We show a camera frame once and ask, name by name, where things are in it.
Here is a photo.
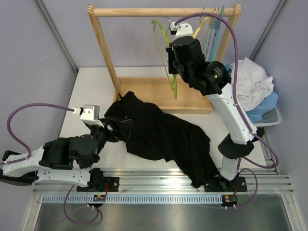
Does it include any purple cable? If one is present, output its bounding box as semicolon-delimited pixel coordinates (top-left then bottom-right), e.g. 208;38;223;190
0;103;77;167
174;12;280;207

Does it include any wooden clothes rack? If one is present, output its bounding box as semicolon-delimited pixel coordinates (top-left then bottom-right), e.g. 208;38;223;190
87;4;241;114

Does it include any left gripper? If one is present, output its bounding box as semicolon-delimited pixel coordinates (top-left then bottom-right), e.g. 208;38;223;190
88;118;132;155

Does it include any white shirt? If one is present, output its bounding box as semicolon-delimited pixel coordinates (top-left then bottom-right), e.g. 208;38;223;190
236;57;274;111

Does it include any lime green hanger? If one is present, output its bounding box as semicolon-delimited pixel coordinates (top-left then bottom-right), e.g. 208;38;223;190
151;15;179;101

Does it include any aluminium mounting rail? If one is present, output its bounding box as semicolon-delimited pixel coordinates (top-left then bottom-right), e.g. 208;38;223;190
32;168;294;194

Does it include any black shirt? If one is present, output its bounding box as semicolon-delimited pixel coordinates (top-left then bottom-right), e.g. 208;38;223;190
104;91;218;188

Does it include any teal hanger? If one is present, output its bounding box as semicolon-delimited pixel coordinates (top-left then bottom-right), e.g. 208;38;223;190
209;19;221;61

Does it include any white slotted cable duct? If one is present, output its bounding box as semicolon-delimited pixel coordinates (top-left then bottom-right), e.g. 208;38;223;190
43;194;222;204

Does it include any light green hanger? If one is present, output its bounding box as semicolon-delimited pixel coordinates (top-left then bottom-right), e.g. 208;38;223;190
205;17;214;61

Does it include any grey plastic bin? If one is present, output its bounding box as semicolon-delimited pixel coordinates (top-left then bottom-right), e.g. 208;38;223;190
253;106;282;127

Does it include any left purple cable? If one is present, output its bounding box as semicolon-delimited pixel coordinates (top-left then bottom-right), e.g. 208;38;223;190
0;103;77;167

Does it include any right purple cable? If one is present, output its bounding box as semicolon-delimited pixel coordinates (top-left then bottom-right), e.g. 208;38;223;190
174;12;280;207

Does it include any yellow hanger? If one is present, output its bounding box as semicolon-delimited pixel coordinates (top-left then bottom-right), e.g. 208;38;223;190
193;16;210;39

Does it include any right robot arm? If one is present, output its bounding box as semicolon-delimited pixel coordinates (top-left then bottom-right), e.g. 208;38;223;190
166;36;257;191

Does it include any blue shirt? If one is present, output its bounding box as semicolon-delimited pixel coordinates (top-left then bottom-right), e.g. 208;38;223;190
223;63;280;124

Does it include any lilac hanger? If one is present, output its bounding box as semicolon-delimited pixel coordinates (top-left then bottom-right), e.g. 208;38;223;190
207;18;219;61

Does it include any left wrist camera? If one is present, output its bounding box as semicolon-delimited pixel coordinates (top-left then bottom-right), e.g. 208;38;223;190
72;104;104;128

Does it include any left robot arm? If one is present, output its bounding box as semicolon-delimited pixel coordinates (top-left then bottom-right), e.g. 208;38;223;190
0;117;132;192

